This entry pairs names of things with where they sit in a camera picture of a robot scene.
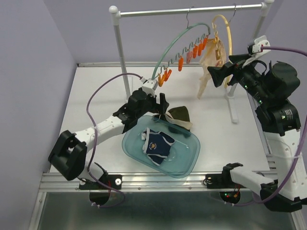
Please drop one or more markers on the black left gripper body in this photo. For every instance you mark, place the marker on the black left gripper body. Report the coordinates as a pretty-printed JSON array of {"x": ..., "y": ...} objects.
[{"x": 150, "y": 106}]

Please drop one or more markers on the olive green underwear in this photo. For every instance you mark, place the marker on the olive green underwear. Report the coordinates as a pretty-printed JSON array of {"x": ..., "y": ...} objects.
[{"x": 179, "y": 116}]

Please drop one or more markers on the beige underwear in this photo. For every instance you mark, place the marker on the beige underwear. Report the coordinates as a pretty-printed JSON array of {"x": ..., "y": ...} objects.
[{"x": 215, "y": 56}]

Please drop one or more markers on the yellow clip hanger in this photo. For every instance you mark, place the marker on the yellow clip hanger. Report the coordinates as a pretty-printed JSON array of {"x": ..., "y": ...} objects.
[{"x": 228, "y": 30}]

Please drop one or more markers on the green clip hanger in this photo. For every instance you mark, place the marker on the green clip hanger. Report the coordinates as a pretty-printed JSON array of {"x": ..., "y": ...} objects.
[{"x": 158, "y": 67}]

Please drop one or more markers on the navy blue underwear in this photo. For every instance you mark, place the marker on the navy blue underwear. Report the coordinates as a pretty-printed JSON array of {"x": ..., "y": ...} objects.
[{"x": 157, "y": 145}]

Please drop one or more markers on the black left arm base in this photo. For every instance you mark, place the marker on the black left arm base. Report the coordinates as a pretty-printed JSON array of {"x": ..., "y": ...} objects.
[{"x": 105, "y": 193}]

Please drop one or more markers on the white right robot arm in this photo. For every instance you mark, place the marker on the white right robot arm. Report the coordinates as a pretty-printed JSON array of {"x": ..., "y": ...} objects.
[{"x": 281, "y": 127}]

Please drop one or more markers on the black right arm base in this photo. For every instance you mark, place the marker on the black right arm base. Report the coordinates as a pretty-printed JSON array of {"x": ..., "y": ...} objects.
[{"x": 229, "y": 191}]

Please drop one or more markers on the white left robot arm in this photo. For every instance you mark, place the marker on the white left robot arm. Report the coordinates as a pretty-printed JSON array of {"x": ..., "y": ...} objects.
[{"x": 68, "y": 155}]

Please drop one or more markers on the translucent blue plastic basin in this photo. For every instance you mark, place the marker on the translucent blue plastic basin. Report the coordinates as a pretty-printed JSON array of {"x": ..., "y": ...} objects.
[{"x": 183, "y": 154}]

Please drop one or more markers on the white metal clothes rack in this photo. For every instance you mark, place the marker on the white metal clothes rack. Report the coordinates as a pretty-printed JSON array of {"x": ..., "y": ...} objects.
[{"x": 151, "y": 24}]

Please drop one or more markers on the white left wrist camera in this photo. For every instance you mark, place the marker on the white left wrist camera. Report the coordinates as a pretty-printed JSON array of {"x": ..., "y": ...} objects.
[{"x": 149, "y": 86}]

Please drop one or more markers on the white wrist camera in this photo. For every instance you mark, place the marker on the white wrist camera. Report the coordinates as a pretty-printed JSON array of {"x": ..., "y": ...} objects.
[
  {"x": 255, "y": 48},
  {"x": 149, "y": 86}
]

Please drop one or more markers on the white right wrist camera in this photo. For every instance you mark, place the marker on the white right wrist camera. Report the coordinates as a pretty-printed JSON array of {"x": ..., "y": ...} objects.
[{"x": 255, "y": 48}]

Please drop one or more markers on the aluminium mounting rail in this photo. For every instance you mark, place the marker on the aluminium mounting rail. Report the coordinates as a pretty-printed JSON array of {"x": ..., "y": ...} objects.
[{"x": 131, "y": 183}]

